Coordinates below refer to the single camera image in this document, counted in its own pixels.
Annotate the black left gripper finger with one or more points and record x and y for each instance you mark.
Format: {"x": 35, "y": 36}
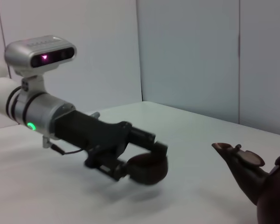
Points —
{"x": 161, "y": 148}

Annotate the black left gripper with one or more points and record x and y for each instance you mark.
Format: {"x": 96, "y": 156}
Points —
{"x": 84, "y": 130}

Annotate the small dark brown teacup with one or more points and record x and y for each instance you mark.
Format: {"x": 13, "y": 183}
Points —
{"x": 149, "y": 172}

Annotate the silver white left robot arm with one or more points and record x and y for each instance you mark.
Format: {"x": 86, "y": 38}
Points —
{"x": 37, "y": 107}

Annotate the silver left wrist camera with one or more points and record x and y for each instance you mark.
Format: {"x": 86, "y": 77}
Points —
{"x": 25, "y": 51}

